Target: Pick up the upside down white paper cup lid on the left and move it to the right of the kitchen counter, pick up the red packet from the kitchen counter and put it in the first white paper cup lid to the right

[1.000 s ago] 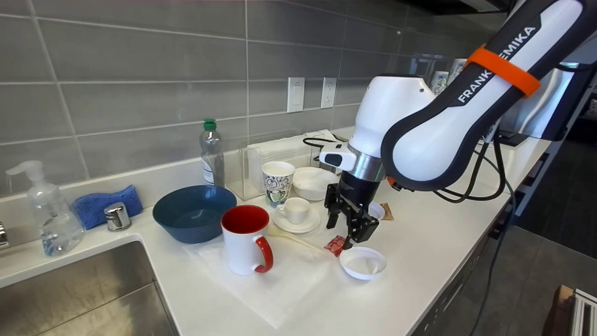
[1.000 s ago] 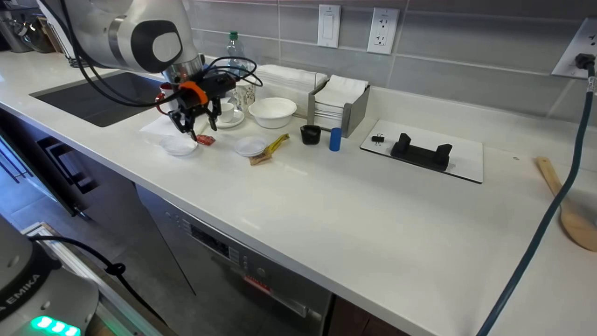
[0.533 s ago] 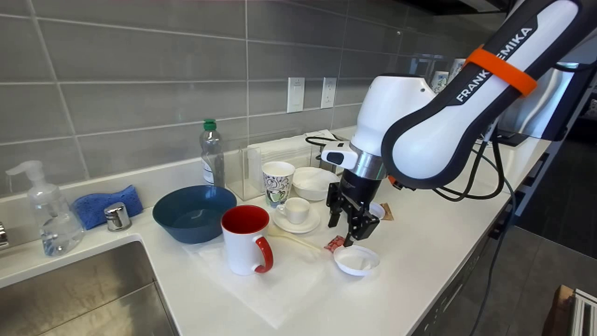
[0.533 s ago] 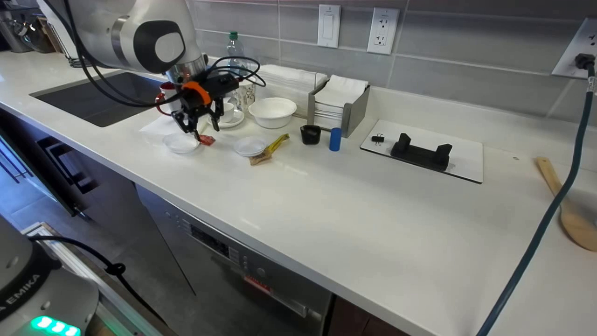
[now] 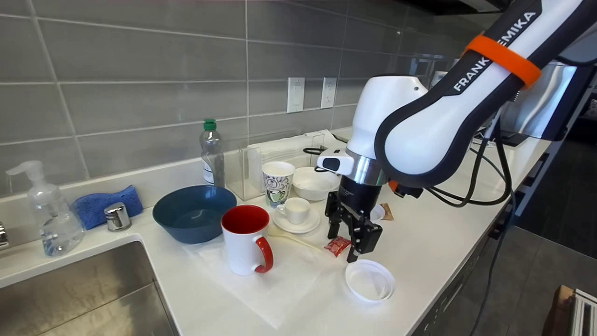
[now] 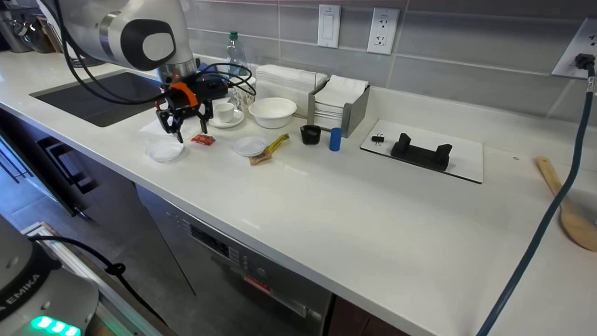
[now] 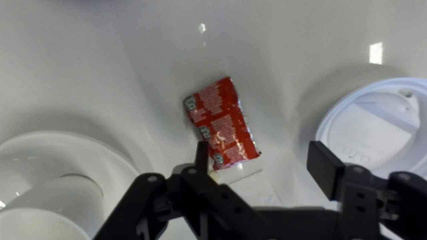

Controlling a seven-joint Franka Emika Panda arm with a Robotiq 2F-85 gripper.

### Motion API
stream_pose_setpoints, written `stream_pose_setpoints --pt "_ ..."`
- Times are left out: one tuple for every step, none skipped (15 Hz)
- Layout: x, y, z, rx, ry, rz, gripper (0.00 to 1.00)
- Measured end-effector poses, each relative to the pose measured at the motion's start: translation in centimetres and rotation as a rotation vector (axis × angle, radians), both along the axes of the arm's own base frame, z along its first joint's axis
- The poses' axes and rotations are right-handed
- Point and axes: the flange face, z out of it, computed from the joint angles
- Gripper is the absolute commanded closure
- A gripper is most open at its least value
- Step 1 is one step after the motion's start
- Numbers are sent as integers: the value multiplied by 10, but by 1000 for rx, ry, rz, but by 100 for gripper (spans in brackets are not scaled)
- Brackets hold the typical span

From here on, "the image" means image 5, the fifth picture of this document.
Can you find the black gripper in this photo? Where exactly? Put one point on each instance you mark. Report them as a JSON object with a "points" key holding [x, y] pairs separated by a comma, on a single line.
{"points": [[355, 197]]}

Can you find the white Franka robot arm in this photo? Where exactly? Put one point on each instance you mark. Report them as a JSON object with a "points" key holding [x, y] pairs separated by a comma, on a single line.
{"points": [[422, 141]]}

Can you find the red ketchup packet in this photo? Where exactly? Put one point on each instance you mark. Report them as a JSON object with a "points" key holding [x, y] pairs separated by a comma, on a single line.
{"points": [[336, 247]]}

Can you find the patterned paper cup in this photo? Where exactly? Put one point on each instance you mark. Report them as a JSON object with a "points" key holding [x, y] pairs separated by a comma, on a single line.
{"points": [[277, 184]]}

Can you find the white saucer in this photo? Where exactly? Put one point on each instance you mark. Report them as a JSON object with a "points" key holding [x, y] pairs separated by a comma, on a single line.
{"points": [[305, 227]]}

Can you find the thin wooden stir stick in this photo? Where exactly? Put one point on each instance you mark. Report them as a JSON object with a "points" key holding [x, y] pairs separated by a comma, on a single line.
{"points": [[299, 240]]}

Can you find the small white teacup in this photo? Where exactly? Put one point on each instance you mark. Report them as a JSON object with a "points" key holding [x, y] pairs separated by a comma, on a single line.
{"points": [[295, 212]]}

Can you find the white bowl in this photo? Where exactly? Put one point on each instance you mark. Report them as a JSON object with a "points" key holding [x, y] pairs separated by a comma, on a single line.
{"points": [[310, 184]]}

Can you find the translucent white cutting mat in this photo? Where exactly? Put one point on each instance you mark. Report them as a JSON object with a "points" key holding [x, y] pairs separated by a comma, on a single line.
{"points": [[280, 292]]}

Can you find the red and white mug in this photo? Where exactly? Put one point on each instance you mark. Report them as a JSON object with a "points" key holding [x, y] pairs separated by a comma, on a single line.
{"points": [[243, 246]]}

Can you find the clear bottle green cap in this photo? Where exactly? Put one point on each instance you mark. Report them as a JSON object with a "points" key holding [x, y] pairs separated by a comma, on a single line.
{"points": [[211, 160]]}

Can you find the dark blue bowl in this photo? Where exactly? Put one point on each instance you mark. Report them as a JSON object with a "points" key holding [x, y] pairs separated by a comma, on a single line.
{"points": [[193, 216]]}

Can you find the white panel on stand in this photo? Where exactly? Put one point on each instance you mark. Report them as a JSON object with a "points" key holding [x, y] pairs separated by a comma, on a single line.
{"points": [[534, 113]]}

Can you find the chrome sink knob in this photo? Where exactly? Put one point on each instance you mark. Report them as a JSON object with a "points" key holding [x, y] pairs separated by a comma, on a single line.
{"points": [[118, 218]]}

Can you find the blue sponge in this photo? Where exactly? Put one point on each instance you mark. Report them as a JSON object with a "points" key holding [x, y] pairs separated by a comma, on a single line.
{"points": [[99, 205]]}

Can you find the stainless steel sink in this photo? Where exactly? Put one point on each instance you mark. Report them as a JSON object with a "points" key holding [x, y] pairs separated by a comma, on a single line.
{"points": [[81, 300]]}

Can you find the clear soap pump bottle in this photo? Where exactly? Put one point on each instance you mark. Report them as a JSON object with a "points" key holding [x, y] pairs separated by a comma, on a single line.
{"points": [[53, 218]]}

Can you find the chrome faucet base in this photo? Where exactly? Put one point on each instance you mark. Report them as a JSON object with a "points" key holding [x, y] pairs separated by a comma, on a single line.
{"points": [[4, 236]]}

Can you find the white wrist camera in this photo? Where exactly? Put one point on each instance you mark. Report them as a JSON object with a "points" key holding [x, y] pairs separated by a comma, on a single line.
{"points": [[335, 163]]}

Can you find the white wall outlet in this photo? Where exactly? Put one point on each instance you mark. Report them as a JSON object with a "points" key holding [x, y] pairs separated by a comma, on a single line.
{"points": [[329, 93]]}

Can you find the white wall switch plate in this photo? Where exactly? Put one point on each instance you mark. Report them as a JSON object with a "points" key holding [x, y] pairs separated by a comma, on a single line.
{"points": [[295, 94]]}

